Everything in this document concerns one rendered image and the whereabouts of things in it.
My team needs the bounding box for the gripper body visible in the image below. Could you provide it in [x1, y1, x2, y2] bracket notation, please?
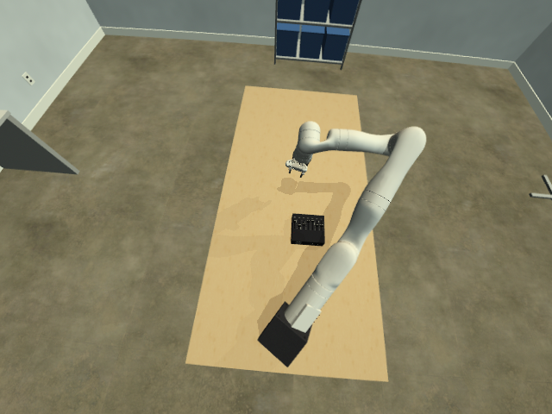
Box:
[285, 150, 312, 173]

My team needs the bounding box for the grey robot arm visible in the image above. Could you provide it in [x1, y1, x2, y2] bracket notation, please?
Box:
[285, 122, 426, 332]

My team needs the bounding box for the black lighting desk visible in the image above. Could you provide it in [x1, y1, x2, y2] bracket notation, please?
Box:
[291, 213, 325, 246]

